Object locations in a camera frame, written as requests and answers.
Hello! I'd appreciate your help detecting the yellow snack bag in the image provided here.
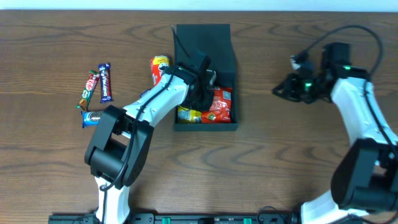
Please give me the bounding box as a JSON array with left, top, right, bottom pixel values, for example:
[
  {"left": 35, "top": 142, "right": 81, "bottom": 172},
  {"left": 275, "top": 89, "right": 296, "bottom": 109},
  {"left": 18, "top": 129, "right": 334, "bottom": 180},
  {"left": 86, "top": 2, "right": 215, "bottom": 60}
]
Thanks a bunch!
[{"left": 177, "top": 106, "right": 201, "bottom": 124}]

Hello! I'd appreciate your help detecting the red snack bag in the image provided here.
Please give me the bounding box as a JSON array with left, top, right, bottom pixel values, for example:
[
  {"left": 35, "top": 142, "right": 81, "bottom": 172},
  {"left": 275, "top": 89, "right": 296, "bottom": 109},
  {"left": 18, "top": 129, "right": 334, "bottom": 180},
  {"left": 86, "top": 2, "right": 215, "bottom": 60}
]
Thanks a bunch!
[{"left": 201, "top": 86, "right": 232, "bottom": 123}]

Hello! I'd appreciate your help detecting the red Pringles can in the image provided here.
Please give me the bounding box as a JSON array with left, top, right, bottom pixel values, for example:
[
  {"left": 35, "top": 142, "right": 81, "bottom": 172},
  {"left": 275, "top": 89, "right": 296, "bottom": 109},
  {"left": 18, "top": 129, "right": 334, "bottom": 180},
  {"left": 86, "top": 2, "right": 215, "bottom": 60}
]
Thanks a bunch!
[{"left": 150, "top": 55, "right": 170, "bottom": 86}]

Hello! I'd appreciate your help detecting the black gift box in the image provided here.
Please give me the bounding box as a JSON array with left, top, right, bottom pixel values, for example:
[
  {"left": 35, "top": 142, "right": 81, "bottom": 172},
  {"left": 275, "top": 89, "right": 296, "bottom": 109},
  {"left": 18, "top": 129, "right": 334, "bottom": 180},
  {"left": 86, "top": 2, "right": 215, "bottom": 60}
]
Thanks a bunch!
[{"left": 174, "top": 24, "right": 239, "bottom": 132}]

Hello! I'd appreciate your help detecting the blue Oreo cookie pack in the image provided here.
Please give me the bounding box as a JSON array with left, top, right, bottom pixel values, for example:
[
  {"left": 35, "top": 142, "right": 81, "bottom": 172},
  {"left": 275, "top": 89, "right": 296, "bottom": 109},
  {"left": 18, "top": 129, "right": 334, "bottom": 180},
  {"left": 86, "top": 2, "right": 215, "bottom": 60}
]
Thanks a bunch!
[{"left": 81, "top": 111, "right": 102, "bottom": 128}]

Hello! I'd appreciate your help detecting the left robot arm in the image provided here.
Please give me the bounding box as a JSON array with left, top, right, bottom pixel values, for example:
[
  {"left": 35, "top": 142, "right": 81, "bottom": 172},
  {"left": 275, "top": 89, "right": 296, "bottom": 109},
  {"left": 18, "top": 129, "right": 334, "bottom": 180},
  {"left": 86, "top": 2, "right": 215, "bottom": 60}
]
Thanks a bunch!
[{"left": 85, "top": 50, "right": 216, "bottom": 223}]

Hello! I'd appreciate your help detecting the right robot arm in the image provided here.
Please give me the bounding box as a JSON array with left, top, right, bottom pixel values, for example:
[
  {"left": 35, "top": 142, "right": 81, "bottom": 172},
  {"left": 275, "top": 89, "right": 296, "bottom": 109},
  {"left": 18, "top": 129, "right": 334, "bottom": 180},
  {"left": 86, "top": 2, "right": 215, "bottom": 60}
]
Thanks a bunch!
[{"left": 272, "top": 42, "right": 397, "bottom": 223}]

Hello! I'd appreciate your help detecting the small dark blue packet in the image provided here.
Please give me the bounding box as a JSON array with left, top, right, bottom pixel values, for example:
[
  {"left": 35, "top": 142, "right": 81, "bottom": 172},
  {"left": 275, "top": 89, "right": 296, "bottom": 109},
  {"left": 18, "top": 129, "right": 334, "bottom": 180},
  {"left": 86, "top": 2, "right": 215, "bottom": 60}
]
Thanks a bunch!
[{"left": 140, "top": 89, "right": 151, "bottom": 98}]

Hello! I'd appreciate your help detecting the purple Dairy Milk bar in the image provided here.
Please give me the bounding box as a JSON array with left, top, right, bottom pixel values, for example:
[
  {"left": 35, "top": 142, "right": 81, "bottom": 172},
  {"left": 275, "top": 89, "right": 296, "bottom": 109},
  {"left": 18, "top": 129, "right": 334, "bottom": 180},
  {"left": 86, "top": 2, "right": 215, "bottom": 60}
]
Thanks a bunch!
[{"left": 98, "top": 63, "right": 113, "bottom": 103}]

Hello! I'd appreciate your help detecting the KitKat chocolate bar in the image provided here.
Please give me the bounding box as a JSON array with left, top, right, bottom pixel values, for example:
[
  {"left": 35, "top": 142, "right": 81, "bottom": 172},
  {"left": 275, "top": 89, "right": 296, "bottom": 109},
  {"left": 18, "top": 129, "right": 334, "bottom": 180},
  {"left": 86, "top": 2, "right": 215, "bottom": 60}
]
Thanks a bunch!
[{"left": 75, "top": 70, "right": 100, "bottom": 111}]

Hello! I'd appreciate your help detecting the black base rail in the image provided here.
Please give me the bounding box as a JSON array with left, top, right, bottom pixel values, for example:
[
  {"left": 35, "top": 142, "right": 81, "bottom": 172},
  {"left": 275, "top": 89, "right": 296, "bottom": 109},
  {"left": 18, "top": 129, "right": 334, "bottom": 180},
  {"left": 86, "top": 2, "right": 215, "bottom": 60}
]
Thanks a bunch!
[{"left": 48, "top": 212, "right": 364, "bottom": 224}]

